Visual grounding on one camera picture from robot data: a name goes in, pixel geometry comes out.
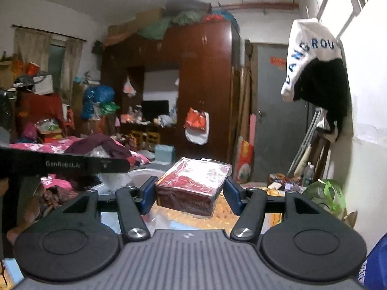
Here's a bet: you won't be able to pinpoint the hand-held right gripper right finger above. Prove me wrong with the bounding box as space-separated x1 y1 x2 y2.
224 176 325 243

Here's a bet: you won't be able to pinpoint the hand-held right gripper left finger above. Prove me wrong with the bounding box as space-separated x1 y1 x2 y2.
57 176 158 243

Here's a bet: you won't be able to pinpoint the red box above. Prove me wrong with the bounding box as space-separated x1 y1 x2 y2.
154 157 233 219

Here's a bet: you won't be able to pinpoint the orange patterned cloth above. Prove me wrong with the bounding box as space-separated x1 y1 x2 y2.
151 187 291 227

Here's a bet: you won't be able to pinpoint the pink floral blanket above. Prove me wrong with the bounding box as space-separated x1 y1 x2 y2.
9 136 152 194

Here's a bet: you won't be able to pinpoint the red printed bag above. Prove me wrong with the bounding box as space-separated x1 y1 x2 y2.
236 137 254 183

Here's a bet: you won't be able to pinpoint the pile of clothes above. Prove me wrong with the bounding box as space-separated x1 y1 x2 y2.
65 133 134 159

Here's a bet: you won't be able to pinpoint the teal cardboard box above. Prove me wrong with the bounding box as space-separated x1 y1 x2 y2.
155 144 176 163

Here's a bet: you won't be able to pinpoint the floor clutter of packets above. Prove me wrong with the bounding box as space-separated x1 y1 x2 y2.
268 172 303 194

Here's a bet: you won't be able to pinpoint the red cloth covered cabinet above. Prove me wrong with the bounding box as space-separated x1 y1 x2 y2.
16 92 65 133

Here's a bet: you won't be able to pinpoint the white plastic bag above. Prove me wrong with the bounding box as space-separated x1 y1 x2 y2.
185 112 210 145

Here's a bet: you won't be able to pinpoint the pink board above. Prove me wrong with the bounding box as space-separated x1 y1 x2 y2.
249 113 257 145

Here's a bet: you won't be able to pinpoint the large blue plastic bag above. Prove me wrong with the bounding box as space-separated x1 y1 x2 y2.
81 85 115 120

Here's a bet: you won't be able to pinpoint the small green bag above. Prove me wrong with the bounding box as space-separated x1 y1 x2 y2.
101 103 121 115

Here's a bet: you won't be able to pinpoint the clear plastic bottle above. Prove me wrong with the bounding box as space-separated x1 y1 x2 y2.
303 162 315 186

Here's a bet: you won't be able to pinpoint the white handbag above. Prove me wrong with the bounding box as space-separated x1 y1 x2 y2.
33 74 54 95

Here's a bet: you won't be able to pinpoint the orange plastic bag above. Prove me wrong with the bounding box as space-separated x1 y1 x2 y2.
184 107 209 129

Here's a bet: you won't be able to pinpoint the wooden planks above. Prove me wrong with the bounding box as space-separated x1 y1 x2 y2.
239 66 253 145

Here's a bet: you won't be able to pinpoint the black television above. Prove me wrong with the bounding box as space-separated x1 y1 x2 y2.
141 100 169 117

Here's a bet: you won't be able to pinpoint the metal crutches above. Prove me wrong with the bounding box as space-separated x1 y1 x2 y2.
287 107 324 176

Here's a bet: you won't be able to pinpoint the green plastic bag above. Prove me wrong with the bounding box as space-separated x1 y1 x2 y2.
304 180 347 218

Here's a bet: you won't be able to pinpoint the beige curtain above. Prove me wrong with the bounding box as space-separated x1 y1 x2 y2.
14 27 52 80
60 38 83 103

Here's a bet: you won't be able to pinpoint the grey metal door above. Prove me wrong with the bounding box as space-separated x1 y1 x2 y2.
251 44 316 182

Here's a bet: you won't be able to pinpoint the pink hanging plastic bag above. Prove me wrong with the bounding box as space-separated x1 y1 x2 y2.
123 75 136 97

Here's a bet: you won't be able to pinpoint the dark brown wooden wardrobe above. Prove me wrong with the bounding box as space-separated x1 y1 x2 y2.
101 21 242 164

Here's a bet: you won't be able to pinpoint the red door sticker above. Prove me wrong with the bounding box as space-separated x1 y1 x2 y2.
270 56 288 71

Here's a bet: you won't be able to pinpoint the black hanging garment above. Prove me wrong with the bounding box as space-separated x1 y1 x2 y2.
295 57 351 142

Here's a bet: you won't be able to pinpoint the blue printed bag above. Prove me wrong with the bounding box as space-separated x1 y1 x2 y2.
357 242 387 290

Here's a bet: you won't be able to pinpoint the green fabric bundle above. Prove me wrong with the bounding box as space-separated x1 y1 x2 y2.
136 10 212 40

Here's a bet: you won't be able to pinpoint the brown cardboard box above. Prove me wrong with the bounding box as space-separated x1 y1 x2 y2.
107 7 165 37

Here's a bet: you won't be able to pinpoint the white lettered hanging garment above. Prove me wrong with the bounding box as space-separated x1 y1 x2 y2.
281 18 343 102

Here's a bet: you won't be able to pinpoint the blue and red bundle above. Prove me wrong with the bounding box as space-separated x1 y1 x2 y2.
202 9 239 24

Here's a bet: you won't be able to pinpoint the red ceiling pipe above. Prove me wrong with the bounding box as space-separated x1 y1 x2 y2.
212 1 300 10

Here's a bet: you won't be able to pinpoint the dark suitcase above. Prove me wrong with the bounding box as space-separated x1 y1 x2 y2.
165 0 212 14

